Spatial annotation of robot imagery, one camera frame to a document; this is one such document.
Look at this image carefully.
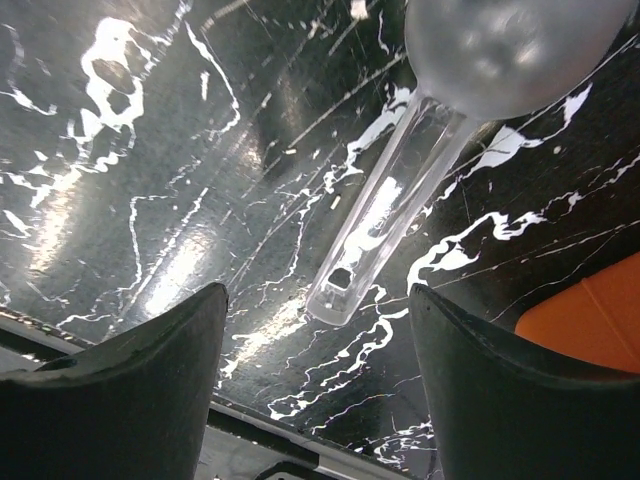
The clear plastic scoop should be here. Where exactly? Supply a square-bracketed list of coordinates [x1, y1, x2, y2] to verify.
[305, 0, 635, 326]

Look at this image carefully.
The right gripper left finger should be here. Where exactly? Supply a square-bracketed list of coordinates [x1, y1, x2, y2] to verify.
[1, 283, 228, 479]

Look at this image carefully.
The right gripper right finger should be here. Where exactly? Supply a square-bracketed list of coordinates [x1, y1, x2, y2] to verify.
[409, 284, 639, 479]

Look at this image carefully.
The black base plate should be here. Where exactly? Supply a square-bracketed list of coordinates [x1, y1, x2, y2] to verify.
[0, 307, 416, 480]

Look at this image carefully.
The white orange litter box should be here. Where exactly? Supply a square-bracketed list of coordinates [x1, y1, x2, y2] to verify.
[515, 254, 639, 373]

